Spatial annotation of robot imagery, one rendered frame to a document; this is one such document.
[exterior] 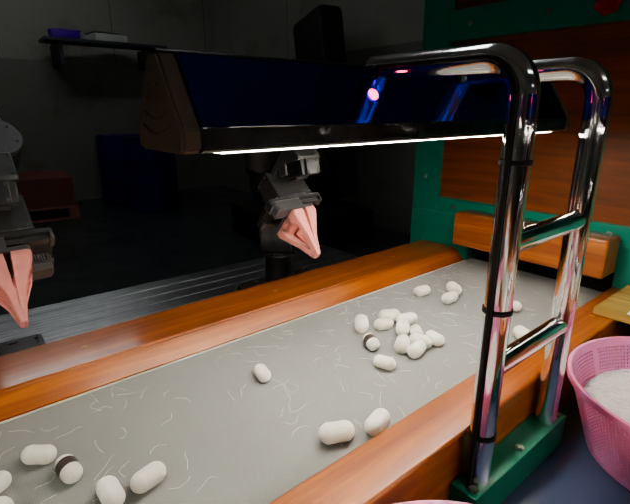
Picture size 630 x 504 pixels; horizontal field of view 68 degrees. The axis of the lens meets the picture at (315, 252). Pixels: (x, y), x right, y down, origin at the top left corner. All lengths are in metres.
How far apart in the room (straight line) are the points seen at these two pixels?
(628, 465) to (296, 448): 0.35
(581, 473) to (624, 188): 0.52
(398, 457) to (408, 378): 0.18
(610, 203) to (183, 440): 0.80
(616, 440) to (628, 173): 0.51
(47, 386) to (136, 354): 0.11
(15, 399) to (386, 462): 0.42
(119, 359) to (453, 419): 0.42
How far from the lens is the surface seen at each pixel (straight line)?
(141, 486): 0.49
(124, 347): 0.69
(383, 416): 0.53
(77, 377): 0.66
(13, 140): 0.63
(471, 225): 1.03
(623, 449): 0.62
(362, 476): 0.45
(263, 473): 0.49
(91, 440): 0.58
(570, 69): 0.55
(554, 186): 1.02
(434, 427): 0.52
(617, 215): 0.99
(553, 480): 0.64
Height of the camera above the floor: 1.07
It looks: 17 degrees down
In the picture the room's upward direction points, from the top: straight up
